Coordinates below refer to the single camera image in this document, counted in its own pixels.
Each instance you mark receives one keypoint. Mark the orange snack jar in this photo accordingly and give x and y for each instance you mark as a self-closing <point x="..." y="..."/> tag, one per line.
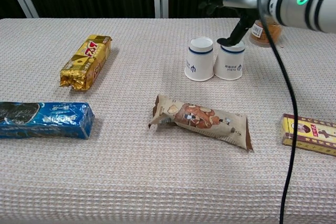
<point x="258" y="31"/>

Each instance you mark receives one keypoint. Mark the beige woven tablecloth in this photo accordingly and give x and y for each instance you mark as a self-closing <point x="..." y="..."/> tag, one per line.
<point x="131" y="176"/>

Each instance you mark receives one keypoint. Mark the white paper cup blue stripe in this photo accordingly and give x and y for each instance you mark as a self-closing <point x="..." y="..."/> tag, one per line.
<point x="199" y="61"/>
<point x="231" y="62"/>

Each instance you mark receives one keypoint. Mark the gold foil biscuit pack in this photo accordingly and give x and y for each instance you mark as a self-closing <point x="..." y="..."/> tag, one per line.
<point x="86" y="62"/>

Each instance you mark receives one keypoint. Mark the beige nut snack bag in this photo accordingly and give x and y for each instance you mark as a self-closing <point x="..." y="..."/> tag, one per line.
<point x="202" y="121"/>

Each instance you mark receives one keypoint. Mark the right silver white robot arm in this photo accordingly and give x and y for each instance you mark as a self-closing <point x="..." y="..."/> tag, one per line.
<point x="304" y="3"/>

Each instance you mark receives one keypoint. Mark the yellow red flat box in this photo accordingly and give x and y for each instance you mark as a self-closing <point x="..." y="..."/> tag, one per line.
<point x="315" y="134"/>

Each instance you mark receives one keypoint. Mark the blue cookie pack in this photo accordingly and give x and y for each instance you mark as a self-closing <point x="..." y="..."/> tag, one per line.
<point x="44" y="120"/>

